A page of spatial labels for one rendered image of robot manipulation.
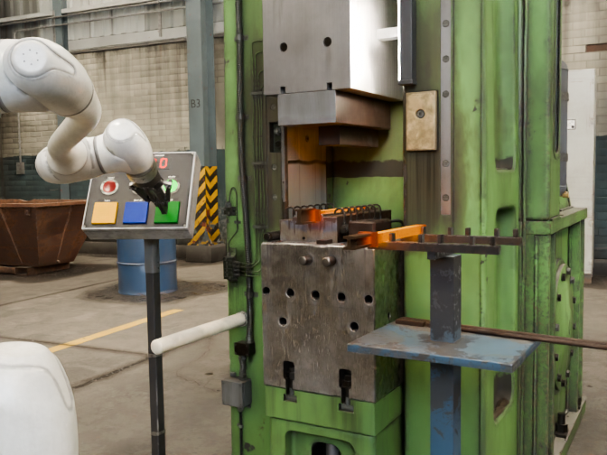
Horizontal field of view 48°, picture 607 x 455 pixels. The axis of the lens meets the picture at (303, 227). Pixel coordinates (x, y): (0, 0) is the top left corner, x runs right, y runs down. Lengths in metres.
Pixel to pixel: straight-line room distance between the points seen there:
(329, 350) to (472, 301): 0.44
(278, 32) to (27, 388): 1.42
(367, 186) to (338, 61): 0.62
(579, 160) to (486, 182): 5.19
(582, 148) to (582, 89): 0.56
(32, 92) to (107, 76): 9.08
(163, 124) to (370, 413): 7.98
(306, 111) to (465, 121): 0.47
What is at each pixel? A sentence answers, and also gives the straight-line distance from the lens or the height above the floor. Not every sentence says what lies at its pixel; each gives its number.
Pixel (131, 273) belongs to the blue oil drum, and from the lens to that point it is 6.66.
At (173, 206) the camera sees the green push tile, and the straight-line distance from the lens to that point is 2.17.
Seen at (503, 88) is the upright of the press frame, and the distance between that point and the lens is 2.39.
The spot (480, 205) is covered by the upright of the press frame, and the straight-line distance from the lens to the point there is 2.01.
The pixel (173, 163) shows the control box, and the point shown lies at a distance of 2.26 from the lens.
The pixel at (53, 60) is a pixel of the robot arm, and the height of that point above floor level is 1.32.
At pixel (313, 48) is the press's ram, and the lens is 2.08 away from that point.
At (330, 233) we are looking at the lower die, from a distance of 2.03.
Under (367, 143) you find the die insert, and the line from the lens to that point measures 2.31.
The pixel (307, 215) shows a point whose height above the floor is 1.00.
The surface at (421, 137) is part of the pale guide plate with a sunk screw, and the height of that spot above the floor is 1.22.
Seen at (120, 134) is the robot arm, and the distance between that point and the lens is 1.78.
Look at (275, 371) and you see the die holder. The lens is 2.14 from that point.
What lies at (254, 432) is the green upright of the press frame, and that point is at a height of 0.21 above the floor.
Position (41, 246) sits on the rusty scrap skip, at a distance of 8.34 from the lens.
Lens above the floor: 1.12
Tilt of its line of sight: 4 degrees down
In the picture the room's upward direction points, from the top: 1 degrees counter-clockwise
